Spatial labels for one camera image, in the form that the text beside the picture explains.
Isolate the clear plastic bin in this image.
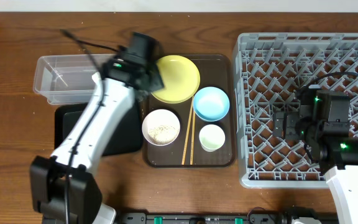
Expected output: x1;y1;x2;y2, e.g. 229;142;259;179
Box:
33;55;97;105

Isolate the wooden chopstick right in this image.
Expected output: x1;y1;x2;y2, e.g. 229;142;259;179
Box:
190;110;195;165

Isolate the yellow plate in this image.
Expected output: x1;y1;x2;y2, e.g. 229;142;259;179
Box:
152;55;201;103

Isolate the pile of rice and nuts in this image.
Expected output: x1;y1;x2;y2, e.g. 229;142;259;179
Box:
148;125;178;145

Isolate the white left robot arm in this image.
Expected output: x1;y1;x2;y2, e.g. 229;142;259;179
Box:
30;47;163;223

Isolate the black waste tray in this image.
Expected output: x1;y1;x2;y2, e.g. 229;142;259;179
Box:
54;103;143;157

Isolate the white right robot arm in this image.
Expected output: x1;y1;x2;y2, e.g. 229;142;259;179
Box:
273;103;358;223

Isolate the wooden chopstick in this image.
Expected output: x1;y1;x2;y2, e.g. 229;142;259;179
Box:
190;110;195;165
181;96;194;165

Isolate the white bowl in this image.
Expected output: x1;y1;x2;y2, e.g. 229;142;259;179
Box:
142;109;181;146

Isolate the wooden chopstick left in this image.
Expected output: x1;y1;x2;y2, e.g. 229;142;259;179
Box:
181;96;194;165

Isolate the white cup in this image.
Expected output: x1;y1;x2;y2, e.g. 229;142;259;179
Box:
199;124;226;152

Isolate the light blue bowl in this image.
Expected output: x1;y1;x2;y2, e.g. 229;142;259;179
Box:
193;86;230;122

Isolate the grey dishwasher rack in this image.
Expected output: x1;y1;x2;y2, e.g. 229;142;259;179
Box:
233;33;358;189

